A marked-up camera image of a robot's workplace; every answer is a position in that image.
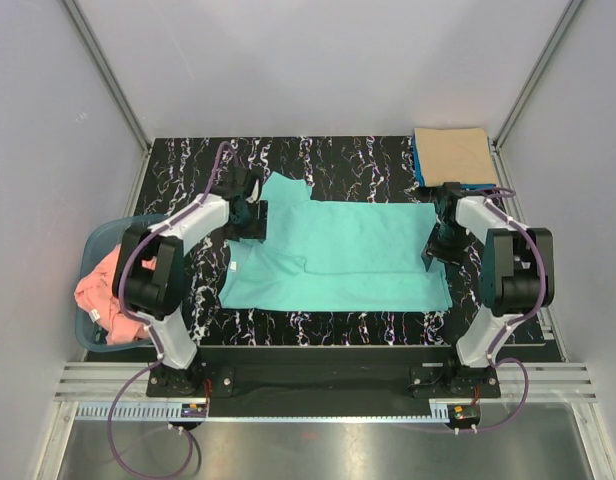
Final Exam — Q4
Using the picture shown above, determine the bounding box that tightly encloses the left aluminium frame post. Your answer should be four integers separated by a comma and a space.
59, 0, 152, 155

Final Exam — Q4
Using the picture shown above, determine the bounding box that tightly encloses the aluminium frame post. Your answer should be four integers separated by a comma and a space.
492, 0, 586, 152
59, 0, 152, 155

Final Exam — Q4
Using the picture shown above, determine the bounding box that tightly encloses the white slotted cable duct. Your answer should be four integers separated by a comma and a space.
75, 401, 453, 425

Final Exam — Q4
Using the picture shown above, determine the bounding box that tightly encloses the teal t-shirt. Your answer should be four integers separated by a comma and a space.
219, 173, 452, 313

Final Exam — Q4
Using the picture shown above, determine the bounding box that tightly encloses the folded blue t-shirt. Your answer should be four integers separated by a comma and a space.
412, 140, 495, 191

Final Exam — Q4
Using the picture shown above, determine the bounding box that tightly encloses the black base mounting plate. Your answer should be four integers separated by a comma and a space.
147, 346, 501, 413

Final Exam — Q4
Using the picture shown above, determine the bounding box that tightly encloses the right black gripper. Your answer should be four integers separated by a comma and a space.
420, 222, 474, 277

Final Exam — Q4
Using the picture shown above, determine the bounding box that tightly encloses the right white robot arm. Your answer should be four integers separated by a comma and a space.
421, 182, 555, 397

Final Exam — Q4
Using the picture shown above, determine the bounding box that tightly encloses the pink t-shirt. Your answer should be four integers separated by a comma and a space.
74, 244, 148, 345

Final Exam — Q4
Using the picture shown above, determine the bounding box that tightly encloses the folded beige t-shirt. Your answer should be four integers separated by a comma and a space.
413, 128, 498, 187

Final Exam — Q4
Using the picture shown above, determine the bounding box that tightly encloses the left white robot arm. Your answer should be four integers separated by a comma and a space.
112, 167, 268, 396

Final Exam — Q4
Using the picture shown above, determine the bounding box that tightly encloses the right aluminium frame post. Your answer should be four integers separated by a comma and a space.
492, 0, 586, 152

